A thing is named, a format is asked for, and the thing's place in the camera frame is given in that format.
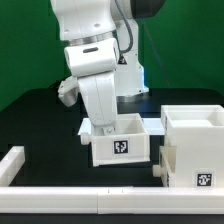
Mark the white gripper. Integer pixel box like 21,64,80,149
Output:
64,38,119,135

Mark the white drawer box with tag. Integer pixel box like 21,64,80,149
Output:
152,146,176,187

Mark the white drawer cabinet housing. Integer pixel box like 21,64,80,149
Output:
161,105,224,188

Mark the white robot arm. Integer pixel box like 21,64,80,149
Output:
50,0,166,135

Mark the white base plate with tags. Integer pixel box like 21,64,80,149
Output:
78,118,165,136

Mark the white front fence rail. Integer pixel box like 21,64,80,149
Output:
0,187,224,214

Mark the white fence rail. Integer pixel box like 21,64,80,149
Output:
0,146,25,187
0,187,224,214

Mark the white left fence rail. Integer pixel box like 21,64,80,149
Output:
0,146,25,187

